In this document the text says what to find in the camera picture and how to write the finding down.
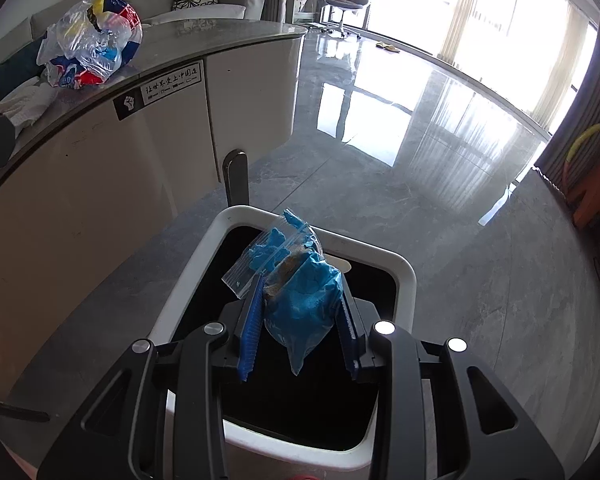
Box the teal cushion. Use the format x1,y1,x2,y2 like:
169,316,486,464
0,38,44,101

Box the colourful hoop toy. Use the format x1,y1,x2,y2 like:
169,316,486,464
560,122,600,196

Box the clear zip bag blue contents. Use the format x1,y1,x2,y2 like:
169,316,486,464
222,209,343,375

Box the black cabinet handle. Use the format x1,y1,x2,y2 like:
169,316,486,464
222,150,249,207

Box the black white label sticker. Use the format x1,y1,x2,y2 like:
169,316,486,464
112,61,204,120

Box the white trash bin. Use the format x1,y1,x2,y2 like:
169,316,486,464
150,206,416,477

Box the clear plastic bag of wrappers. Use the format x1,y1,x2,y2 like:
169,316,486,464
36,0,143,89

